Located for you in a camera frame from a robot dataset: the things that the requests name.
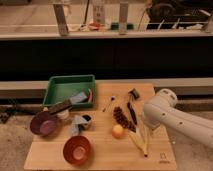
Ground black brush tool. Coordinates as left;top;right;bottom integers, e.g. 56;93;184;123
127;102;137;125

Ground purple bowl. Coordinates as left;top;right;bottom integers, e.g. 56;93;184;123
30;111;58;136

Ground green plastic tray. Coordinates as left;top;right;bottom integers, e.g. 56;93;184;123
43;75;96;109

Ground small black clip object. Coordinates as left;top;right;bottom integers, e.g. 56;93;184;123
128;88;140;100

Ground wooden cutting board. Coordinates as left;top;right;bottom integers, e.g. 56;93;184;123
24;83;177;171

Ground red chili pepper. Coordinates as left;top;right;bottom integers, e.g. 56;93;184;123
88;89;93;103

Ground dark red grape bunch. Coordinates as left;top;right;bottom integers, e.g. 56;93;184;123
113;107;136;132

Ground small white cup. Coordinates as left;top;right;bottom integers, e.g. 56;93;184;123
57;110;70;122

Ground small black round container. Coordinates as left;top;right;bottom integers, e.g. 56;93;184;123
82;115;92;129

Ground red bowl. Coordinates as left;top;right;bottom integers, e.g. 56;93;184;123
63;136;91;166

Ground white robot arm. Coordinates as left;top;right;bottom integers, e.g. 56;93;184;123
142;89;213;149

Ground orange fruit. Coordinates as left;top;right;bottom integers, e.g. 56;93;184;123
112;124;124;139

